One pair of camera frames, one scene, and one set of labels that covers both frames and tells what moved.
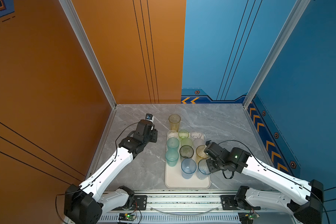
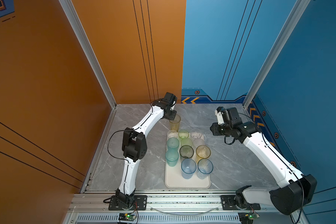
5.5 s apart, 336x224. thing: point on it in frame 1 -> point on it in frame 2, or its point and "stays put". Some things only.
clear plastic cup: x=198 y=142 stays put
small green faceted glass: x=183 y=134 stays put
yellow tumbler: x=200 y=152 stays put
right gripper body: x=214 y=166 -> x=223 y=129
